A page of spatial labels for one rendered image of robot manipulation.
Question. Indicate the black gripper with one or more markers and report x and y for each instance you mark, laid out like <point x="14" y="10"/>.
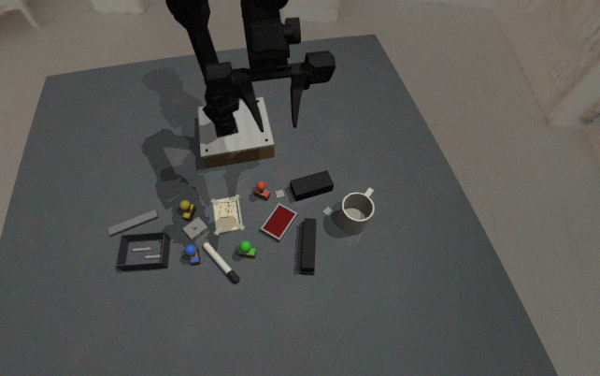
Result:
<point x="220" y="79"/>

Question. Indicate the green-handled rubber stamp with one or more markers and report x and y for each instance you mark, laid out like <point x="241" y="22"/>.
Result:
<point x="245" y="250"/>

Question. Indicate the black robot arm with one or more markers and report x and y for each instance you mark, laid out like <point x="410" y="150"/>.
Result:
<point x="193" y="15"/>

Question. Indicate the grey and black cylinder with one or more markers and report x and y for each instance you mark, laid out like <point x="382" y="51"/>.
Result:
<point x="223" y="265"/>

